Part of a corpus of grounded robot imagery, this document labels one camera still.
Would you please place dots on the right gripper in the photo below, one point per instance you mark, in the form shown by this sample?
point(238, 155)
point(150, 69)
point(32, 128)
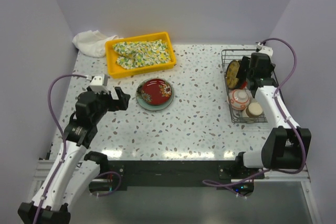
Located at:
point(244, 65)

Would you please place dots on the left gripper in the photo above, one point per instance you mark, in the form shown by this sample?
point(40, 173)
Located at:
point(121, 104)

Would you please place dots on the large celadon green plate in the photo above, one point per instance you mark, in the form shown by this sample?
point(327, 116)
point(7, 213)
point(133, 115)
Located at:
point(151, 107)

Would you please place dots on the dark red lacquer plate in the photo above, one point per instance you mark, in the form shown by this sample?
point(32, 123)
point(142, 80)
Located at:
point(155, 91)

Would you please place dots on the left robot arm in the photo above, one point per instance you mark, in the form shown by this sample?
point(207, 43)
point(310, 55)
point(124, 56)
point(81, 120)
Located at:
point(75, 167)

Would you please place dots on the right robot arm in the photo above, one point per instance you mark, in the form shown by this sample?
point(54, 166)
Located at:
point(286, 148)

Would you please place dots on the yellow patterned plate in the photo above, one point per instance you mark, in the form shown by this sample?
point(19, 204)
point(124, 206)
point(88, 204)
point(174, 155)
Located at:
point(231, 74)

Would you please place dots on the white red patterned bowl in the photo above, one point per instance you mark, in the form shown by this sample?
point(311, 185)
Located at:
point(238, 99)

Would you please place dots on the yellow plastic tray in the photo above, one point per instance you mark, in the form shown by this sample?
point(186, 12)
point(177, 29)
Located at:
point(116, 71)

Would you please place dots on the lemon print cloth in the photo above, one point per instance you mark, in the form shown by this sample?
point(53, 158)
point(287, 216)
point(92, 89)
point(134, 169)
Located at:
point(137, 54)

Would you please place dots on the beige cup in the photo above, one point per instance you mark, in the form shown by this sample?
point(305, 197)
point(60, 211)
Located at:
point(254, 110)

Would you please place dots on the white cloth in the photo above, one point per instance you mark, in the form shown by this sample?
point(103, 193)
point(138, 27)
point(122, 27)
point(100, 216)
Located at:
point(92, 43)

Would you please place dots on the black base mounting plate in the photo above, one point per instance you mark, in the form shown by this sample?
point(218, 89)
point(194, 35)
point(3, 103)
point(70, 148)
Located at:
point(177, 173)

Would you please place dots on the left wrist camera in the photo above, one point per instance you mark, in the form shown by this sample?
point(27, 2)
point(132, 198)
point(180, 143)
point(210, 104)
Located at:
point(98, 83)

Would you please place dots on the black wire dish rack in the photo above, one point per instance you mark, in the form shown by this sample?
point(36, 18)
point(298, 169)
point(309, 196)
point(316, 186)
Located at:
point(228, 55)

